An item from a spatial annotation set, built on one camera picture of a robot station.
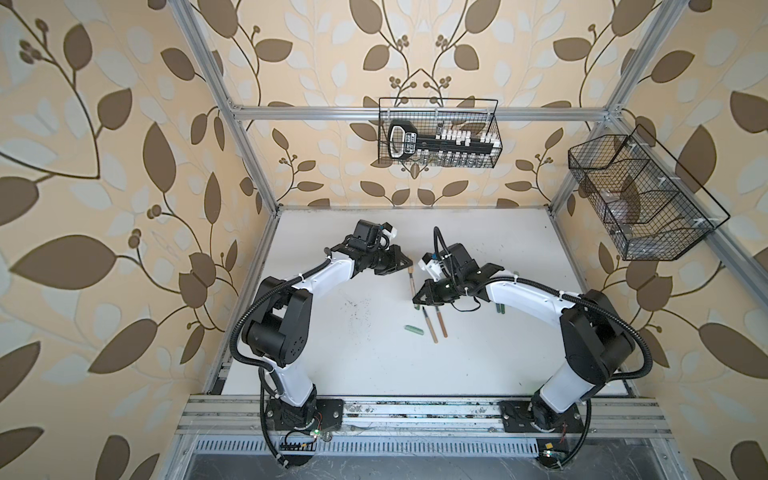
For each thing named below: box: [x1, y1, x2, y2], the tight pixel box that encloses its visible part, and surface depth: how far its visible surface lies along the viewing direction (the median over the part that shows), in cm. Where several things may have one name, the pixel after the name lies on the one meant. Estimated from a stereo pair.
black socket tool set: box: [387, 120, 502, 168], surface depth 86 cm
